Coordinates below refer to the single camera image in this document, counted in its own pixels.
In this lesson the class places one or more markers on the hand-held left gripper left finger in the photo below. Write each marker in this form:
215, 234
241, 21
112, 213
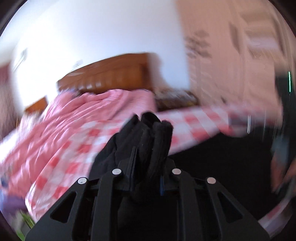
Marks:
129, 172

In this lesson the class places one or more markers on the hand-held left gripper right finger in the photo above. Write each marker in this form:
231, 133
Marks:
163, 185

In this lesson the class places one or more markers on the black pants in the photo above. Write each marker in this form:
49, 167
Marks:
157, 139

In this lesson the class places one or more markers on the pink checkered bed sheet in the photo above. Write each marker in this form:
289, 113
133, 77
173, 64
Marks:
76, 143

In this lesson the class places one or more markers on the pink quilt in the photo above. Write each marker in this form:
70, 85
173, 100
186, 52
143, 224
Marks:
92, 104

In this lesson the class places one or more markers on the light wooden wardrobe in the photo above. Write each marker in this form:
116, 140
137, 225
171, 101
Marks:
231, 58

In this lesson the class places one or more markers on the nightstand with floral cloth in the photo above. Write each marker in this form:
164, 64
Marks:
175, 99

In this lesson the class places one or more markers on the wooden headboard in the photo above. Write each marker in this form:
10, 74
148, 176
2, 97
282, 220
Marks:
108, 74

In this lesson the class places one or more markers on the green bag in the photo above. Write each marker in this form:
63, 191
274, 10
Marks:
27, 220

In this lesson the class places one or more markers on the small wooden cabinet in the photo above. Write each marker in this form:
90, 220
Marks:
37, 105

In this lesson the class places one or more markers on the purple cloth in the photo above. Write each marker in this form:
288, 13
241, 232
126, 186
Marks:
11, 200

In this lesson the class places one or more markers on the pink patterned curtain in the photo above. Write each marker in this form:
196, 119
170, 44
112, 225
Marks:
5, 99

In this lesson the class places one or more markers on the white air conditioner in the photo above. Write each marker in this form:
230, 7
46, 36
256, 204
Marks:
20, 58

